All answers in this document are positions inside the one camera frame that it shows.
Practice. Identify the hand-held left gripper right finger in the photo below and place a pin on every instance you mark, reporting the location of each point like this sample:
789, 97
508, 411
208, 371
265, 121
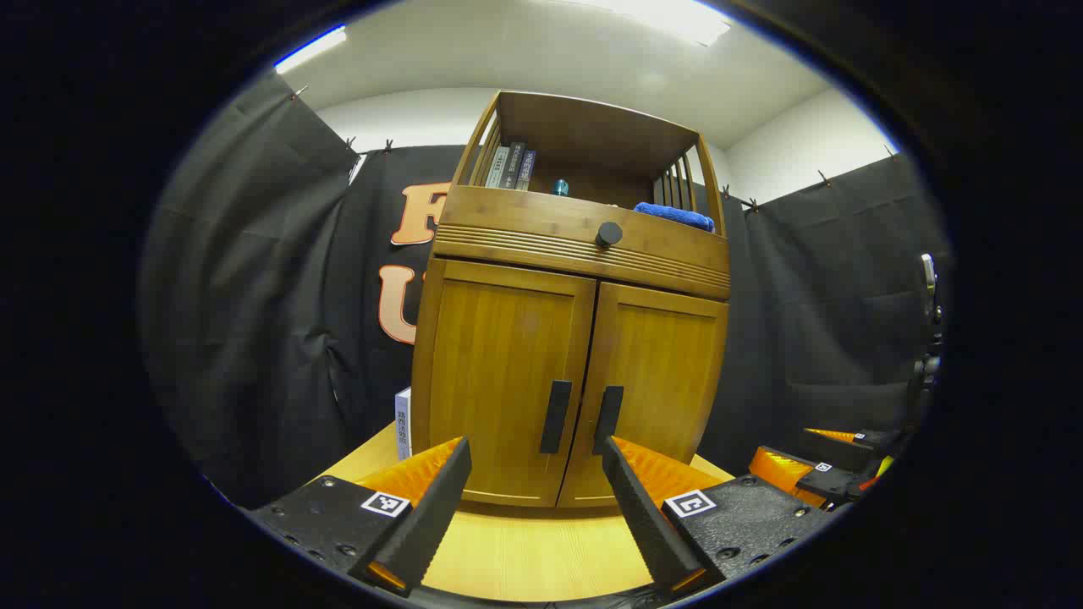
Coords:
643, 516

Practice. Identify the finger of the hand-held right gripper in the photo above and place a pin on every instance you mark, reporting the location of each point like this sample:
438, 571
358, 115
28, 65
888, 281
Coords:
778, 467
846, 448

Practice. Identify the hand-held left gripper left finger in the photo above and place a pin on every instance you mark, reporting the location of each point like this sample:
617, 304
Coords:
431, 516

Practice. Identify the wooden shoe cabinet door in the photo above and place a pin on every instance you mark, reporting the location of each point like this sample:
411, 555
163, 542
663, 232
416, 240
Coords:
660, 372
499, 381

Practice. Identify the wooden double-door shoe cabinet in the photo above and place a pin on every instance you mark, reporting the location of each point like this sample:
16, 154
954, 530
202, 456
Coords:
584, 254

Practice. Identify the lilac and white book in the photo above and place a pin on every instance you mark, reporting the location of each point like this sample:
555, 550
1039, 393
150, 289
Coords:
403, 423

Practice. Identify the blue folded towel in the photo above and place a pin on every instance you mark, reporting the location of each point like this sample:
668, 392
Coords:
675, 216

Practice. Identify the black backdrop cloth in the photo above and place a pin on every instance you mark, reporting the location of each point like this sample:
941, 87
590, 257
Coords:
254, 296

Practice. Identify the wooden drawer with black knob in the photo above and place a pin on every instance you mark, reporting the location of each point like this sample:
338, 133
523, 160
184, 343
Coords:
525, 224

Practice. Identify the pale grey book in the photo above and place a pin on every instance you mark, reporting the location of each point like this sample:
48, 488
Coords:
497, 167

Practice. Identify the dark blue book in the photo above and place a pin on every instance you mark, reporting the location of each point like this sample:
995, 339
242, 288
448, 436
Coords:
525, 169

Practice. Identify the wide ceiling light panel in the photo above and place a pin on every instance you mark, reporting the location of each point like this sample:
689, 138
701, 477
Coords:
668, 17

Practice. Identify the long ceiling light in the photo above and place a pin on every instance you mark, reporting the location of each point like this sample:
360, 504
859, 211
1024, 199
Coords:
310, 49

